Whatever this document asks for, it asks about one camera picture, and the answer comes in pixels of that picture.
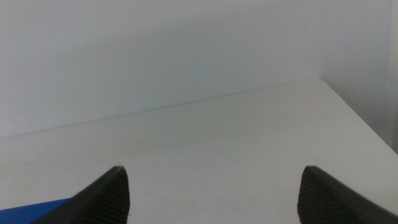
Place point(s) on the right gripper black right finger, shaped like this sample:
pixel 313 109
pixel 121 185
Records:
pixel 323 202

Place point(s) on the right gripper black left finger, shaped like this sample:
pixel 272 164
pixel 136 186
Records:
pixel 102 202

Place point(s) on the blue mat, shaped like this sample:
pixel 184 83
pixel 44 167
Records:
pixel 28 213

